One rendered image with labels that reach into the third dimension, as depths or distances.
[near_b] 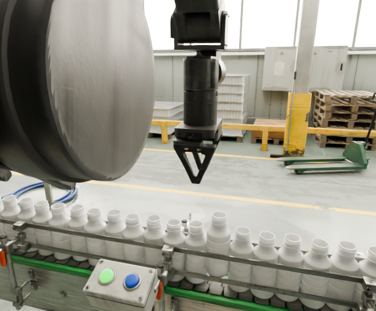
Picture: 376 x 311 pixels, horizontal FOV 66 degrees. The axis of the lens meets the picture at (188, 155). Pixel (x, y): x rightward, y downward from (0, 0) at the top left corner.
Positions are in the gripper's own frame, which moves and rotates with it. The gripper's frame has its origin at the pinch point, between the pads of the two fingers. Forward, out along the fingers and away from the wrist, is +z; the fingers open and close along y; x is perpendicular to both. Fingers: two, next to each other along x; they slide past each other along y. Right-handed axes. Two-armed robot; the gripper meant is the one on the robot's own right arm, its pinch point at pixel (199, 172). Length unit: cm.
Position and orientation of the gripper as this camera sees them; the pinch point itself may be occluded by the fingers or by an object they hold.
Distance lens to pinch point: 52.2
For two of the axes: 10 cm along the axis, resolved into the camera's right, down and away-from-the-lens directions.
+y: 2.3, -3.0, 9.3
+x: -9.7, -0.7, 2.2
